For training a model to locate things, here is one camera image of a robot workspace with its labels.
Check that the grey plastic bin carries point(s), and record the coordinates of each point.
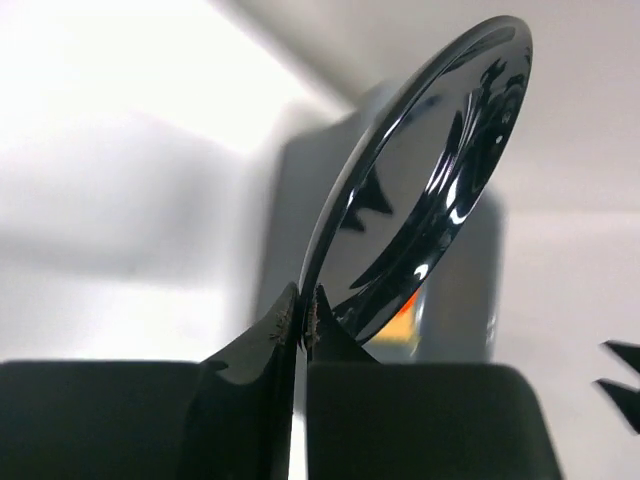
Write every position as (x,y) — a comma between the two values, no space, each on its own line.
(456,307)

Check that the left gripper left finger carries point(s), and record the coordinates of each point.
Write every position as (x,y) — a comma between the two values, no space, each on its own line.
(226,417)

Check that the square bamboo mat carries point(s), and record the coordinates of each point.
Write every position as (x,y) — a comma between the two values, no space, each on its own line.
(401,329)

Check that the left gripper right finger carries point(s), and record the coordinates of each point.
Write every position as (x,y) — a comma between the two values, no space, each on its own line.
(371,420)

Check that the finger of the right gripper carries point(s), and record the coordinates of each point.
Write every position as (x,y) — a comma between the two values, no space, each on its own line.
(626,400)
(629,353)

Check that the black round plate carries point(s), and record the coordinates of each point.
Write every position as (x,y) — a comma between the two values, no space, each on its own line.
(413,179)

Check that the orange plastic plate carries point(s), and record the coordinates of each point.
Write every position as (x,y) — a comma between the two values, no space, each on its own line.
(409,304)

